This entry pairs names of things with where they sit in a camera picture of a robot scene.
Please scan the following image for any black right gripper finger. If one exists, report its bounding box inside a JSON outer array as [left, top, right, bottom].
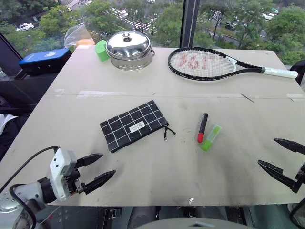
[[257, 159, 302, 194], [273, 138, 305, 155]]

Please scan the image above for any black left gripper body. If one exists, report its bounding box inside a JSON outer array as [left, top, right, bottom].
[[62, 158, 86, 197]]

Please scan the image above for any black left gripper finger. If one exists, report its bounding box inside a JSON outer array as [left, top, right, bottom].
[[82, 169, 116, 195], [76, 153, 104, 168]]

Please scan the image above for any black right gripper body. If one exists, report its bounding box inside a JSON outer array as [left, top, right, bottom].
[[295, 161, 305, 187]]

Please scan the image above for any black checked pencil pouch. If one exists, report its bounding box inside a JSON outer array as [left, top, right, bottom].
[[100, 100, 177, 154]]

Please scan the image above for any blue box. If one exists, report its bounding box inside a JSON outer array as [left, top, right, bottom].
[[18, 49, 72, 77]]

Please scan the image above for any green highlighter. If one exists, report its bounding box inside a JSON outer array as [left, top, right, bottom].
[[200, 124, 223, 152]]

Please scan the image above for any red black marker pen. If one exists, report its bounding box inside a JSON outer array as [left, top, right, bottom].
[[197, 113, 209, 144]]

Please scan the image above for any green plastic cup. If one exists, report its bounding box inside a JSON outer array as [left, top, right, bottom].
[[94, 40, 109, 63]]

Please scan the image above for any stainless steel lidded pot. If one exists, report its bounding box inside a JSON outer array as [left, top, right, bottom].
[[105, 31, 156, 72]]

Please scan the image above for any black white tennis racket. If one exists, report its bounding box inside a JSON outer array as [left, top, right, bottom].
[[167, 47, 299, 81]]

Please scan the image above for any clear plastic bag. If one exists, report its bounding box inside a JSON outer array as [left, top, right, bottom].
[[63, 24, 96, 51]]

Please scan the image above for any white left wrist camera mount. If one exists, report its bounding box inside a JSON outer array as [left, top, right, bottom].
[[46, 148, 78, 202]]

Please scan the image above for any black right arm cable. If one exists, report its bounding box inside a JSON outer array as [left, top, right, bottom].
[[289, 195, 305, 229]]

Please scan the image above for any black window frame post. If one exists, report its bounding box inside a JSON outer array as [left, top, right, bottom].
[[179, 0, 201, 48]]

